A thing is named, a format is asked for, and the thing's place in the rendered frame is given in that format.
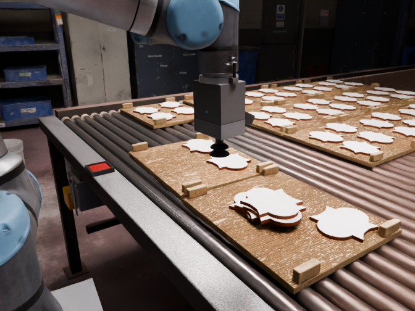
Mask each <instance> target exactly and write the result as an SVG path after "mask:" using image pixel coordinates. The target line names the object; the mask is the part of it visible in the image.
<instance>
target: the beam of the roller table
mask: <svg viewBox="0 0 415 311"><path fill-rule="evenodd" d="M38 120H39V124H40V129H41V130H42V132H43V133H44V134H45V135H46V136H47V137H48V138H49V140H50V141H51V142H52V143H53V145H55V147H57V149H58V150H59V151H60V153H61V154H62V155H63V156H64V157H65V158H66V159H67V161H68V162H69V163H70V164H71V166H72V167H73V168H74V169H75V170H76V171H77V172H78V174H79V175H80V176H81V177H82V178H83V179H84V180H85V182H86V183H87V184H88V185H89V187H90V188H91V189H92V190H93V191H94V192H95V193H96V195H97V196H98V197H99V198H100V200H102V201H103V202H104V204H105V205H106V206H107V208H108V209H109V210H110V211H111V212H112V213H113V214H114V216H115V217H116V218H117V219H118V221H119V222H121V224H122V225H123V226H124V227H125V229H126V230H127V231H128V232H129V233H130V234H131V235H132V236H133V238H134V239H135V240H136V242H137V243H138V244H139V245H140V246H141V247H142V248H143V250H144V251H145V252H146V253H147V254H148V255H149V256H150V258H151V259H152V260H153V261H154V263H155V264H156V265H157V266H158V267H159V268H160V269H161V271H162V272H163V273H164V274H165V276H166V277H168V279H169V280H170V281H171V282H172V284H173V285H174V286H175V287H176V288H177V289H178V290H179V291H180V293H181V294H182V295H183V296H184V298H185V299H186V300H187V301H188V302H189V303H190V305H191V306H192V307H193V308H194V309H195V310H196V311H275V310H274V309H273V308H272V307H270V306H269V305H268V304H267V303H265V302H264V301H263V300H262V299H261V298H260V297H259V296H258V295H257V294H256V293H254V292H253V291H252V290H251V289H250V288H249V287H247V285H246V284H244V283H243V282H242V281H241V280H240V279H239V278H237V277H236V276H235V275H234V274H233V273H232V272H231V271H230V270H229V269H227V268H226V267H225V266H224V265H223V264H221V263H220V262H219V261H218V260H217V259H216V258H215V257H214V256H213V255H212V254H210V253H209V252H208V251H207V250H205V248H204V247H203V246H202V245H200V244H199V243H198V242H197V241H196V240H194V239H193V238H192V237H191V236H190V235H189V234H188V233H187V232H186V231H185V230H183V229H182V228H181V227H180V226H179V225H177V224H176V223H175V222H174V221H173V220H172V219H171V218H170V217H169V216H167V215H166V214H165V213H164V212H163V211H162V210H161V209H160V208H159V207H158V206H156V205H155V204H154V203H153V202H152V201H150V200H149V199H148V198H147V197H146V196H145V195H144V194H143V193H142V192H140V191H139V190H138V189H137V188H136V187H134V185H132V184H131V182H129V181H128V180H127V179H126V178H125V177H123V176H122V175H121V174H120V173H119V172H118V171H117V170H116V169H115V172H113V173H108V174H105V175H100V176H95V177H92V176H91V175H90V174H89V173H88V172H87V171H86V170H85V165H88V164H92V163H97V162H102V161H105V160H104V159H103V158H102V157H101V156H100V155H99V154H98V153H96V152H95V151H94V150H93V149H92V148H90V147H89V145H87V143H85V142H84V141H83V140H82V139H81V138H79V137H78V136H77V135H76V134H75V133H74V132H73V131H72V130H71V129H69V128H68V127H67V126H66V125H65V124H63V123H62V122H61V121H60V120H59V119H58V118H57V117H56V116H52V117H43V118H39V119H38Z"/></svg>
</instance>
